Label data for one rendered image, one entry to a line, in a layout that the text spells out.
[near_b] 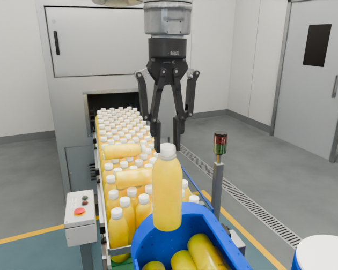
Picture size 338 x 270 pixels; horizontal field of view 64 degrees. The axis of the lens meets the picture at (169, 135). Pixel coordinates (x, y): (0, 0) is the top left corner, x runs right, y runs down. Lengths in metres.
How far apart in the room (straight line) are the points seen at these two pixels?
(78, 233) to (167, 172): 0.53
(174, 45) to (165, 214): 0.37
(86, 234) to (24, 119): 4.10
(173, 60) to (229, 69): 5.47
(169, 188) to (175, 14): 0.35
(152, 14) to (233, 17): 5.46
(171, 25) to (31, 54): 4.40
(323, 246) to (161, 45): 0.85
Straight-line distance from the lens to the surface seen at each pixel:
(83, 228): 1.03
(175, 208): 0.65
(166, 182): 0.61
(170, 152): 0.59
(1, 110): 5.03
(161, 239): 0.88
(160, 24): 0.52
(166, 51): 0.52
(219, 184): 1.41
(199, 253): 0.80
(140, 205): 1.09
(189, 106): 0.58
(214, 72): 5.81
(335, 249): 1.10
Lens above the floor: 1.69
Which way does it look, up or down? 20 degrees down
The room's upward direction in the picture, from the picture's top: straight up
